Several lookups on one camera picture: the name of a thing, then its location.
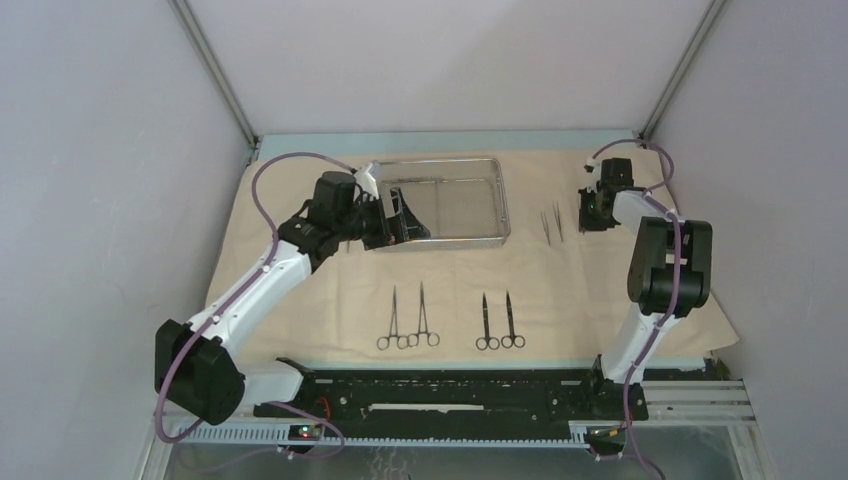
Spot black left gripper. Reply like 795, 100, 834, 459
335, 188, 429, 251

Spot metal surgical instrument tray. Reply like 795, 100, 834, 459
354, 158, 511, 253

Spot metal hemostat clamp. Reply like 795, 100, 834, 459
376, 287, 410, 351
406, 282, 441, 348

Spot metal surgical scissors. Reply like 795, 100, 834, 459
501, 291, 526, 349

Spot thin metal needle tweezers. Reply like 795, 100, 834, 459
540, 211, 554, 245

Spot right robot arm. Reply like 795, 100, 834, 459
578, 157, 713, 418

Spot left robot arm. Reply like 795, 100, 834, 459
154, 171, 431, 425

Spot metal surgical forceps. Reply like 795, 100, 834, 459
552, 202, 565, 243

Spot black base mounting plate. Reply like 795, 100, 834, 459
288, 366, 648, 422

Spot aluminium frame rail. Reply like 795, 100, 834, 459
168, 376, 755, 449

